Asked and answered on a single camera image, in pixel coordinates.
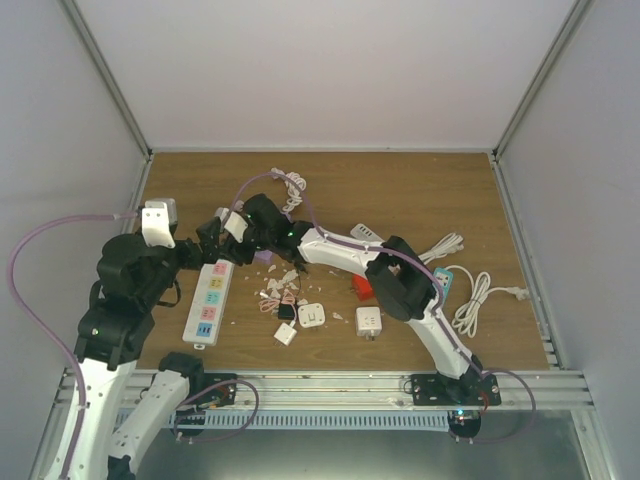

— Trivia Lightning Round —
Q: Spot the white cube socket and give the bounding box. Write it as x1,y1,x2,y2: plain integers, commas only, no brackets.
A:
355,306,382,340

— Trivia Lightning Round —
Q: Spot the white square adapter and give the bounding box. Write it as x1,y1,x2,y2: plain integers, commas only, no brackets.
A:
298,303,326,329

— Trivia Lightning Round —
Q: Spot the white charger plug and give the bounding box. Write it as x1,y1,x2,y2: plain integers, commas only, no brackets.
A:
273,322,297,347

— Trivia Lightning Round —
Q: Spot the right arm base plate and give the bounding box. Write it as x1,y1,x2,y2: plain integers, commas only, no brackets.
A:
410,372,503,437

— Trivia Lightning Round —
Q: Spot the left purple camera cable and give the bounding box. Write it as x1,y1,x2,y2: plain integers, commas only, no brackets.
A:
10,211,141,480

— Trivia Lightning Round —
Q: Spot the white multicolour power strip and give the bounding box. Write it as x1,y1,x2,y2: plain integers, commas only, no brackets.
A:
182,260,234,350

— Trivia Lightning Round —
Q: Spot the purple camera cable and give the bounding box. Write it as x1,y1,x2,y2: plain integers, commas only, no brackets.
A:
230,172,537,446
10,211,141,480

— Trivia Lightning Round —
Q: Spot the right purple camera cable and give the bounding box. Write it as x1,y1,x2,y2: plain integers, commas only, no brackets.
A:
230,172,537,446

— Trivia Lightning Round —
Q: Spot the white coiled cable right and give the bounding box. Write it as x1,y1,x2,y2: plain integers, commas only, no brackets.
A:
442,264,531,337

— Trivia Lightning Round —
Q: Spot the purple power strip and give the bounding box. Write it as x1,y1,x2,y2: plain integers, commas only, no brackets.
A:
254,250,274,265

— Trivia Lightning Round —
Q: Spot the teal power strip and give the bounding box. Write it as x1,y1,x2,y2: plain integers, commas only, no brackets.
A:
434,267,454,296

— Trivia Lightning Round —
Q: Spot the red cube socket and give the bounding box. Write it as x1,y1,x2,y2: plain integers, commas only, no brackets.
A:
351,275,375,302

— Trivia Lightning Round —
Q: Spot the grey slotted cable duct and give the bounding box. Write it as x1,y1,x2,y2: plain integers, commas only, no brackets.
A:
178,409,449,433

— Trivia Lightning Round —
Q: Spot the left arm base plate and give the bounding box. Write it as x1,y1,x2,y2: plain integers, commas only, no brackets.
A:
172,373,238,438

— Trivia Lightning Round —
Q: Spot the white coiled cable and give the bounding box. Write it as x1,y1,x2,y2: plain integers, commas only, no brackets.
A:
442,264,531,337
269,167,309,213

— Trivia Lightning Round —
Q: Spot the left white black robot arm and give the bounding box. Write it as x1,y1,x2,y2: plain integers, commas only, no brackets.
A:
46,219,220,479

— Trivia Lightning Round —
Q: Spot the pink usb cable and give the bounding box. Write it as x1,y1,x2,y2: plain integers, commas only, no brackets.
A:
257,287,296,316

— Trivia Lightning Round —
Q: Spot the white grey power strip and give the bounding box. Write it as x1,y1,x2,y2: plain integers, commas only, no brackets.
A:
350,223,384,242

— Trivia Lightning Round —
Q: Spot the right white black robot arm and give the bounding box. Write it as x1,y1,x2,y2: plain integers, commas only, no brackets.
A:
216,194,486,405

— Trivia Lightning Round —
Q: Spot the white coiled cable back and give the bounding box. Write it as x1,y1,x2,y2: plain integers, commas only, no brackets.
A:
269,167,309,213

